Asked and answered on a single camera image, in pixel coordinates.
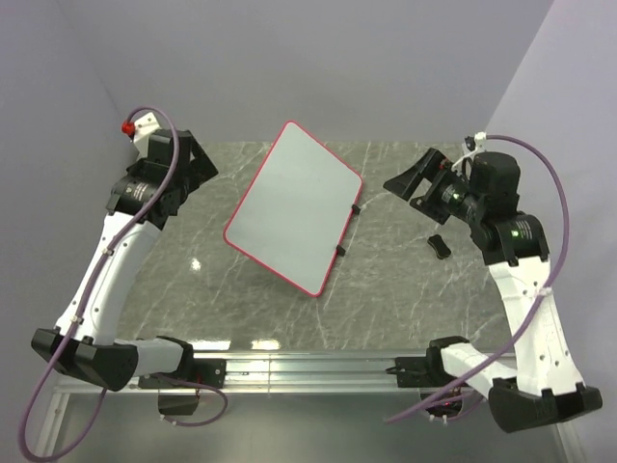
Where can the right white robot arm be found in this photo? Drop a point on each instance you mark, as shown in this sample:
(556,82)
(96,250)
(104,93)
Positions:
(545,387)

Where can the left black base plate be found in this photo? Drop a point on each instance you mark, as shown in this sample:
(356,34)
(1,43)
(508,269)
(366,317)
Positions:
(209,372)

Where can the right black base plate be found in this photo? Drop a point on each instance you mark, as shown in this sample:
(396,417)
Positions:
(419,372)

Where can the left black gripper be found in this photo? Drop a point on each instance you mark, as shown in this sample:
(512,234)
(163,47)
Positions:
(201,170)

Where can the red framed whiteboard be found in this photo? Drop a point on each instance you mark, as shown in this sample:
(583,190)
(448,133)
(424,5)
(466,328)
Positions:
(296,210)

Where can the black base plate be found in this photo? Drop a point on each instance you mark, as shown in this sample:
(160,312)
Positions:
(209,372)
(419,372)

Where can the yellow eraser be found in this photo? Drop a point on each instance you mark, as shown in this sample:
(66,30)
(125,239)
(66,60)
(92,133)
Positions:
(437,244)

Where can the aluminium mounting rail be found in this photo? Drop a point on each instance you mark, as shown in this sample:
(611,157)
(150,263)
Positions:
(326,372)

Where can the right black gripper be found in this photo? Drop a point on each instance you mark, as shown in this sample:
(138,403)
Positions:
(428,166)

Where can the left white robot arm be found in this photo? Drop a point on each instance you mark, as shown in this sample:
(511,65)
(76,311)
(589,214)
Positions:
(84,342)

